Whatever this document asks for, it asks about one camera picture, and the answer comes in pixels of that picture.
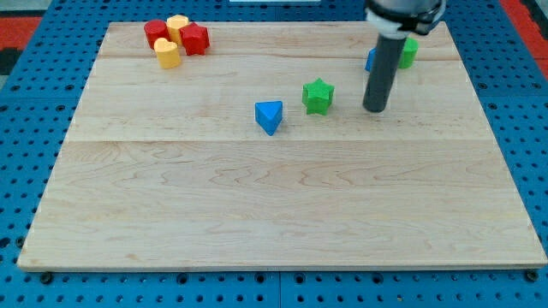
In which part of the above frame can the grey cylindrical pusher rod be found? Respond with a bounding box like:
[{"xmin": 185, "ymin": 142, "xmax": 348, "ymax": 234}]
[{"xmin": 362, "ymin": 34, "xmax": 406, "ymax": 113}]

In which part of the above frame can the green star block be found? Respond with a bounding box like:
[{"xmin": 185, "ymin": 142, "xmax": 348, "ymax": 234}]
[{"xmin": 301, "ymin": 78, "xmax": 335, "ymax": 116}]

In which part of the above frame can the blue triangle block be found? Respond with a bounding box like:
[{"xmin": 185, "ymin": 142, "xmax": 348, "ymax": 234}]
[{"xmin": 254, "ymin": 101, "xmax": 283, "ymax": 136}]

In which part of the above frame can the red star block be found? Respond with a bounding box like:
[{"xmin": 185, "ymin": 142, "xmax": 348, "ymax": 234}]
[{"xmin": 179, "ymin": 22, "xmax": 210, "ymax": 56}]

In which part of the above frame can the blue block behind rod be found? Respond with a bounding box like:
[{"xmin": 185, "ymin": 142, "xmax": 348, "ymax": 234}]
[{"xmin": 364, "ymin": 47, "xmax": 376, "ymax": 72}]

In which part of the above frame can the green cylinder block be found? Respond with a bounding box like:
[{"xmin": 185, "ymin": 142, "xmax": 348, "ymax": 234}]
[{"xmin": 398, "ymin": 37, "xmax": 420, "ymax": 68}]

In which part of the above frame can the yellow pentagon block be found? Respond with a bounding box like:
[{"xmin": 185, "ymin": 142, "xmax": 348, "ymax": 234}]
[{"xmin": 166, "ymin": 15, "xmax": 189, "ymax": 46}]

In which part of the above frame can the yellow heart block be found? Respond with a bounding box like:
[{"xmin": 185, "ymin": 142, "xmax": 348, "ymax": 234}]
[{"xmin": 153, "ymin": 38, "xmax": 182, "ymax": 69}]

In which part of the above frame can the red cylinder block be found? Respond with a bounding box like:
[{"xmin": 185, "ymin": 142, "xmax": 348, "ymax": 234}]
[{"xmin": 143, "ymin": 19, "xmax": 170, "ymax": 50}]

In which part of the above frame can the wooden board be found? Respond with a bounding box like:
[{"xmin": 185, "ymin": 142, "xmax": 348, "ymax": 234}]
[{"xmin": 17, "ymin": 21, "xmax": 547, "ymax": 272}]

